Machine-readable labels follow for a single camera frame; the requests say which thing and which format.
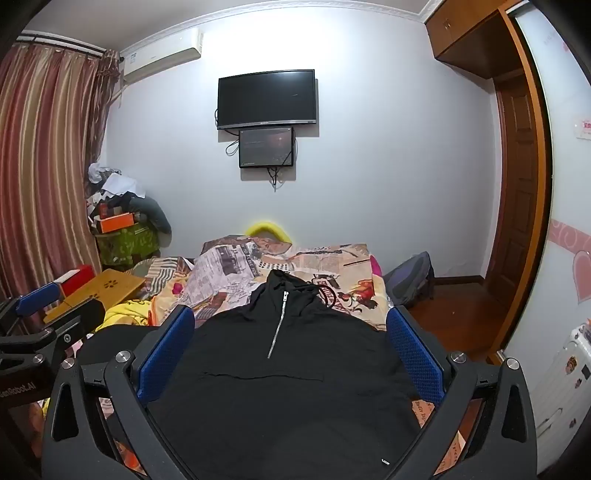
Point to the wooden overhead cabinet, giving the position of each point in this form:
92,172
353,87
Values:
461,32

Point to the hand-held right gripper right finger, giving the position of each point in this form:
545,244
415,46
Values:
415,355

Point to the white crumpled cloth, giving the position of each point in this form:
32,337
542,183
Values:
120,184

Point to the yellow curved cushion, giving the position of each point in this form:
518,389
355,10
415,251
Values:
268,226

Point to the grey purple backpack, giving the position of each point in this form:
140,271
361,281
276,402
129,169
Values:
408,277

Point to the white air conditioner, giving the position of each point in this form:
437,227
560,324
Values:
161,57

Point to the pink cloth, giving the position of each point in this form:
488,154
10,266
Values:
376,266

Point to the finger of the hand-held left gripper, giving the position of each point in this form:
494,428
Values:
85,316
39,295

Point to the black zip hoodie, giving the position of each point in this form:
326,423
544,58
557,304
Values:
286,392

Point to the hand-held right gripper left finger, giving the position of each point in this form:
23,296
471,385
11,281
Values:
166,355

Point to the yellow fleece blanket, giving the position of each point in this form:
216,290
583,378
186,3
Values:
127,311

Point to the white sticker-covered appliance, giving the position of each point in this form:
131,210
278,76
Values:
563,383

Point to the red striped curtain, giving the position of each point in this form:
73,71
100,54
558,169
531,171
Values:
46,161

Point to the pile of dark clothes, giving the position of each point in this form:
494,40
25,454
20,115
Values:
108,203

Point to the curtain rail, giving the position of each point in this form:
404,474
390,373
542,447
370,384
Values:
64,44

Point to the pink heart wall sticker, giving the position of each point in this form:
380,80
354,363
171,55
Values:
581,272

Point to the small black wall monitor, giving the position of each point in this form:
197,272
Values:
267,147

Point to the grey striped cloth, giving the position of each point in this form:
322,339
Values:
159,272

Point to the green patterned bag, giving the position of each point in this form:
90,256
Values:
129,244

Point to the orange box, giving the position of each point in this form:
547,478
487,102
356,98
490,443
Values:
117,222

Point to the bed with newspaper-print sheet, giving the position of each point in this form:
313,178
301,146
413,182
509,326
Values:
341,272

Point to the grey cloth bundle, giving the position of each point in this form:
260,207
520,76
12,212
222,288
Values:
154,214

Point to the pink white wall label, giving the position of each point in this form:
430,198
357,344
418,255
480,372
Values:
582,128

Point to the red and white box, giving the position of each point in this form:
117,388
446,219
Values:
81,277

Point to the wooden door frame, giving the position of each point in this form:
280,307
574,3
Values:
542,138

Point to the wooden folding lap table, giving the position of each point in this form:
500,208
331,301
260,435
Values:
113,281

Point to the black wall television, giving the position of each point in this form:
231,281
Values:
267,99

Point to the brown wooden door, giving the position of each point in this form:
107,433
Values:
517,194

